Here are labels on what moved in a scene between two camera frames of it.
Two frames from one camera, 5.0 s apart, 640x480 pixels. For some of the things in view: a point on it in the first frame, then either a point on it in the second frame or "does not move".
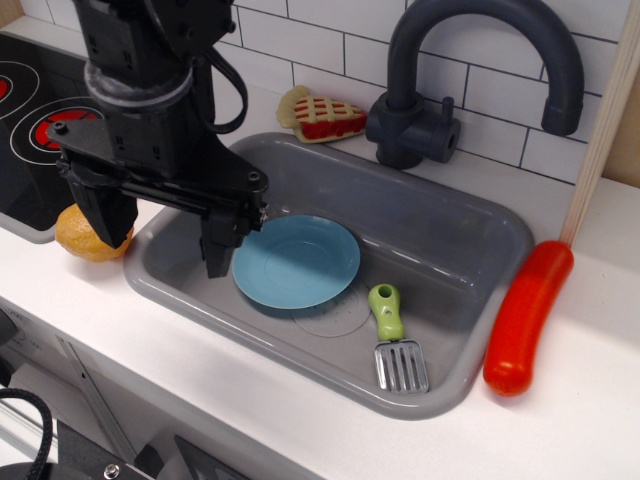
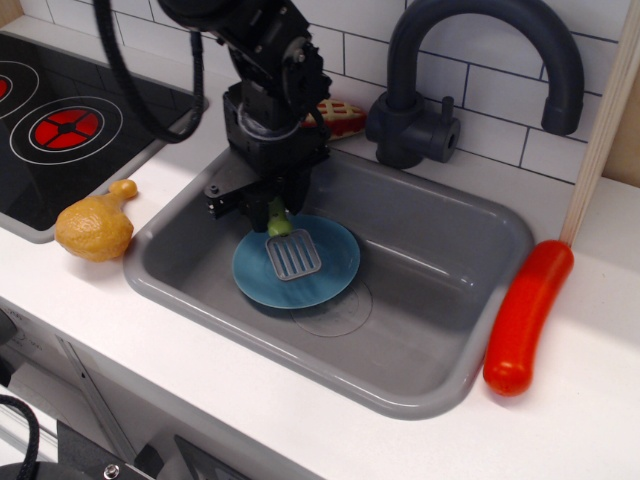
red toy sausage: (508, 363) does not move
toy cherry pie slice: (315, 118) does not move
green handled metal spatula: (400, 363) -> (293, 255)
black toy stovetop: (41, 88) does not move
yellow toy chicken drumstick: (82, 238) does not move
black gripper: (156, 142) -> (264, 143)
